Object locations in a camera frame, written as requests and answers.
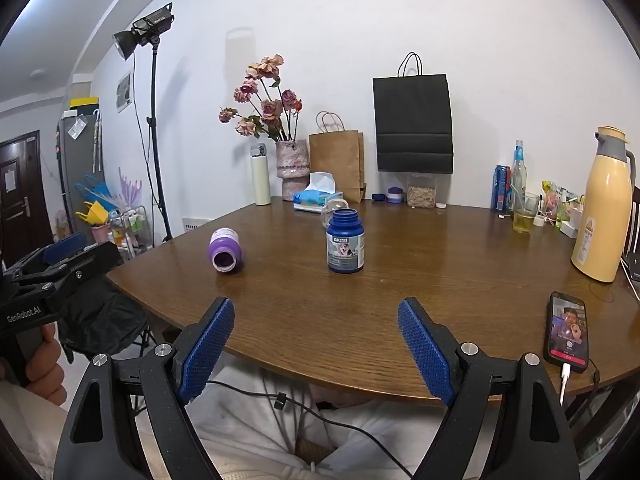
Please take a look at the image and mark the white charging cable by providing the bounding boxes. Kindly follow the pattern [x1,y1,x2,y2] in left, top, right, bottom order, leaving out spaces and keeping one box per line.
[558,362,572,407]

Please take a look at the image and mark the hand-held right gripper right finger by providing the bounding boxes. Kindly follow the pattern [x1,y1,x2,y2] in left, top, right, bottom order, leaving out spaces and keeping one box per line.
[397,296,581,480]

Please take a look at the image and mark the grey refrigerator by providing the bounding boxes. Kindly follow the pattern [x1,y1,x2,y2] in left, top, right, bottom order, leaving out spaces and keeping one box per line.
[55,113,107,211]

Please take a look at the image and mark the black paper bag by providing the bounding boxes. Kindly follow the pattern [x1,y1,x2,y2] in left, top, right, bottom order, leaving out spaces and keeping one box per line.
[372,52,455,175]

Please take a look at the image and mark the colourful snack packets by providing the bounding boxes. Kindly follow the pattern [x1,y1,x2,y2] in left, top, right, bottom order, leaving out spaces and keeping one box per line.
[541,180,587,226]

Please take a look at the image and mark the dark brown door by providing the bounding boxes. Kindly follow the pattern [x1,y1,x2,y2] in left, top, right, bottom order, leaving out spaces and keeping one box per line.
[0,130,54,263]

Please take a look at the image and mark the blue labelled bottle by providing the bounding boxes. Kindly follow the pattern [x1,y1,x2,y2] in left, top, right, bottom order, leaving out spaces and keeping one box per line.
[326,208,366,275]

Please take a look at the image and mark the chair with black cloth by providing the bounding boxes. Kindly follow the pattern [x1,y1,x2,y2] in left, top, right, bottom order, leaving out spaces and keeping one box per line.
[59,277,157,365]

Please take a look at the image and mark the wall paper sheet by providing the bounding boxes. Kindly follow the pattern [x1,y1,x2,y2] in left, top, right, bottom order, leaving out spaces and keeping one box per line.
[115,72,134,114]

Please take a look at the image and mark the white storage cart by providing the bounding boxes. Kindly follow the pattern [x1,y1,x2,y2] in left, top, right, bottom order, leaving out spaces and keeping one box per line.
[75,167,153,262]

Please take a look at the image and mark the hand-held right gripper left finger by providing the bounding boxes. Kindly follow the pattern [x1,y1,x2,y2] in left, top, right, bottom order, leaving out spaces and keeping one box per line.
[52,296,236,480]

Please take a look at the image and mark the black smartphone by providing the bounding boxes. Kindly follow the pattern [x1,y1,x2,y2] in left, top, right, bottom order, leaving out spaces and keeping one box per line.
[543,291,590,374]

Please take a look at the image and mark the glass of yellow drink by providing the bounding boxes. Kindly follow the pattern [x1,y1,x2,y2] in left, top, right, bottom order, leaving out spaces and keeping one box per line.
[512,192,541,235]

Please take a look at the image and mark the white power strip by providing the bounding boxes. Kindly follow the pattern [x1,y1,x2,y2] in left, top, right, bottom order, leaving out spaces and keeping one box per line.
[559,204,585,239]

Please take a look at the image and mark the brown paper bag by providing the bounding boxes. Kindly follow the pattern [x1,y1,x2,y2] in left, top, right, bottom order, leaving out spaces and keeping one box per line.
[308,111,367,204]

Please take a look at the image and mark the blue drink can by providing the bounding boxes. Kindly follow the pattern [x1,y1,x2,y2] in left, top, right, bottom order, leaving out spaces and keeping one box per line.
[491,164,512,211]

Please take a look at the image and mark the black cable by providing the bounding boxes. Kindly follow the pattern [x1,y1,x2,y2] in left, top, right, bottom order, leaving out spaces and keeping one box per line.
[205,381,413,478]

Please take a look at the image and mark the yellow thermos jug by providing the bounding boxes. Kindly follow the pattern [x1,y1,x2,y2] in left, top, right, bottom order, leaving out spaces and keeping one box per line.
[571,126,637,283]

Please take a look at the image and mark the pink textured vase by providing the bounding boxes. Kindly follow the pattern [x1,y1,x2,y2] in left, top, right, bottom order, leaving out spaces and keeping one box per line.
[276,140,311,202]

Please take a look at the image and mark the clear plastic grain container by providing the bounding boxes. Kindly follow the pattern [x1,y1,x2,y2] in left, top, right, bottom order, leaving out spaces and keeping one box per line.
[406,173,438,208]

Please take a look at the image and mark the person's left hand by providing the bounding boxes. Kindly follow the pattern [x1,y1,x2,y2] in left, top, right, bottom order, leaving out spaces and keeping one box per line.
[25,321,68,407]

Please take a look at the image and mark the dried pink flowers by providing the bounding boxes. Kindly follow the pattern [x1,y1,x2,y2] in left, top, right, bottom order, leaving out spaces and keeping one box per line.
[218,54,304,142]

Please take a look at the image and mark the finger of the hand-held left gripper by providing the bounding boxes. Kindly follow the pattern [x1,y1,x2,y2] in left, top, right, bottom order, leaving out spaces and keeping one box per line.
[1,232,90,283]
[15,242,123,308]

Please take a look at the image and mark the clear tape roll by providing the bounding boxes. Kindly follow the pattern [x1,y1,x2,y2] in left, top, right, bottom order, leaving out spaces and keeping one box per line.
[320,198,350,227]

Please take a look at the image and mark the purple bottle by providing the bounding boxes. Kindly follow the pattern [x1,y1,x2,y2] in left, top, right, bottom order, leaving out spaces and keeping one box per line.
[208,228,245,274]

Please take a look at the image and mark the white thermos bottle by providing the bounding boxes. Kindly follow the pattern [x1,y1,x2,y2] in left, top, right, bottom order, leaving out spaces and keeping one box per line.
[250,143,272,206]

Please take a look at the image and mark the black studio light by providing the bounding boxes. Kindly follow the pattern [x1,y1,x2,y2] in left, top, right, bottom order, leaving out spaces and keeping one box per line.
[112,2,175,61]

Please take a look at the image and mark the blue tissue pack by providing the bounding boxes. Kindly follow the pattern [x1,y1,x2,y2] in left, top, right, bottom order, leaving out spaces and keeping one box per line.
[293,172,345,212]

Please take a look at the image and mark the clear bottle with blue cap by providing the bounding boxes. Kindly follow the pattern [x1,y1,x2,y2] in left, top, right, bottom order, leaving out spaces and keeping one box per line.
[509,140,529,213]

